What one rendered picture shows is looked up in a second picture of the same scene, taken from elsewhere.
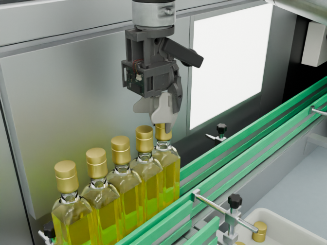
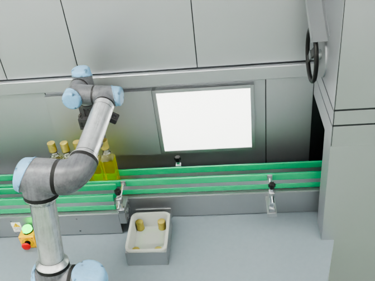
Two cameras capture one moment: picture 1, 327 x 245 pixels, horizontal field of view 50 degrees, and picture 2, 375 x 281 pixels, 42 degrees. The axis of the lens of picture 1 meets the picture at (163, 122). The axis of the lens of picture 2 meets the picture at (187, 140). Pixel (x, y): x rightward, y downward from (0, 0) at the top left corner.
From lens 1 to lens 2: 180 cm
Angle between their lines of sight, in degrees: 45
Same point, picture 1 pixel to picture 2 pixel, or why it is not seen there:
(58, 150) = (71, 135)
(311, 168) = (262, 221)
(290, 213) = (201, 231)
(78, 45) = not seen: hidden behind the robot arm
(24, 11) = (53, 82)
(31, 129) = (58, 123)
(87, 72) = not seen: hidden behind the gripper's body
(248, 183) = (176, 198)
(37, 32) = (59, 90)
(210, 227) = (105, 197)
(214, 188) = (144, 187)
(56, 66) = not seen: hidden behind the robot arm
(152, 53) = (86, 112)
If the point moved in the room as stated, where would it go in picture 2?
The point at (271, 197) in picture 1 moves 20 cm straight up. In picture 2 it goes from (208, 218) to (205, 185)
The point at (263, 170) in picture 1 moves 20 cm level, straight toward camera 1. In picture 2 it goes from (195, 196) to (152, 211)
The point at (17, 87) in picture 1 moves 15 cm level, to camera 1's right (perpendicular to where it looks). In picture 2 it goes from (51, 107) to (68, 120)
